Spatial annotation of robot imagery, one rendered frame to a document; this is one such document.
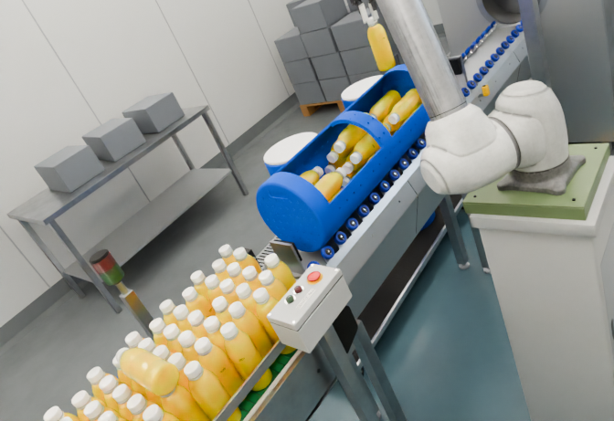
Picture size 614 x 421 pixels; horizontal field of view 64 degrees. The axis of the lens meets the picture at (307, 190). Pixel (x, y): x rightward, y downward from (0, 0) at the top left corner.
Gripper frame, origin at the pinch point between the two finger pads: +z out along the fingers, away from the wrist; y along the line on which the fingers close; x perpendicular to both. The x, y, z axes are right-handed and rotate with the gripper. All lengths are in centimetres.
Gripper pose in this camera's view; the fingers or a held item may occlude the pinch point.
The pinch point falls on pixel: (368, 12)
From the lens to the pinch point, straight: 199.4
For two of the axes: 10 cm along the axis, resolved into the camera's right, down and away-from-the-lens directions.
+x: -5.7, 5.7, -5.9
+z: 3.7, 8.2, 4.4
